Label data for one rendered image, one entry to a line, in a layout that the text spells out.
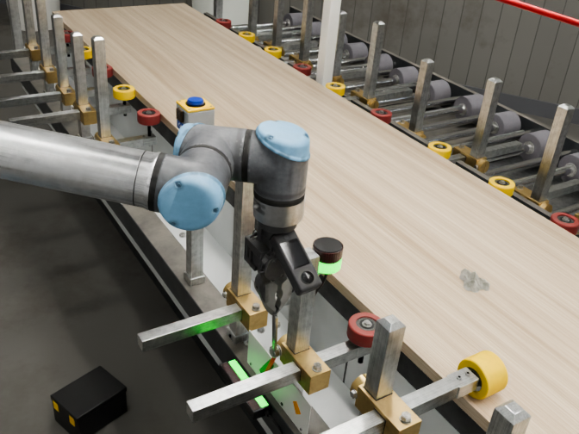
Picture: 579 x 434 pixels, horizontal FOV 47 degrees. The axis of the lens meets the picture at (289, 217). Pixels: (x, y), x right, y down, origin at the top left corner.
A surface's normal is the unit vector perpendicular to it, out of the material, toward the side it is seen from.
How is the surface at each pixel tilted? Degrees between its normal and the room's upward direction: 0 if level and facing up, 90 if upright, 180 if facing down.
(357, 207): 0
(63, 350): 0
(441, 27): 90
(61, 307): 0
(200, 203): 90
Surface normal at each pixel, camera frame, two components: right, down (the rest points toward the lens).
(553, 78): -0.39, 0.45
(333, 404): 0.07, -0.85
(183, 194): 0.02, 0.51
